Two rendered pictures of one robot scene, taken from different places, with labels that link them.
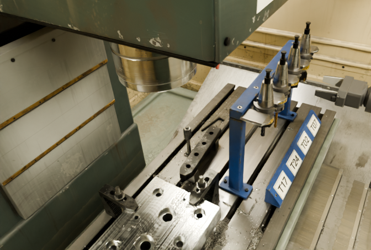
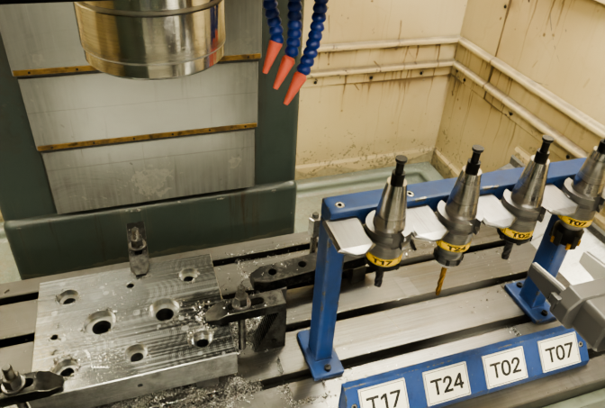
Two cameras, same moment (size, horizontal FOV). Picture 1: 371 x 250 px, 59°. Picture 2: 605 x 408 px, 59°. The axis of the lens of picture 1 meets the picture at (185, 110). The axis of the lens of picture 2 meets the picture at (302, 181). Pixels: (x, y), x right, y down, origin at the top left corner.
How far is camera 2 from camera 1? 0.47 m
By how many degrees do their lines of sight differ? 27
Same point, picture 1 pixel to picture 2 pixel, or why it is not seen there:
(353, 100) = (590, 325)
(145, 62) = (81, 9)
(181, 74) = (135, 56)
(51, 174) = (114, 175)
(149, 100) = (383, 176)
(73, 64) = not seen: hidden behind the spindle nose
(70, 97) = (176, 84)
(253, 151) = (409, 323)
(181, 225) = (162, 335)
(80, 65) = not seen: hidden behind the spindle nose
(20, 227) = (52, 221)
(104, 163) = (211, 211)
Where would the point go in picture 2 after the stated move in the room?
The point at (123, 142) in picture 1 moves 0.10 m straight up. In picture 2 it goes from (258, 199) to (258, 167)
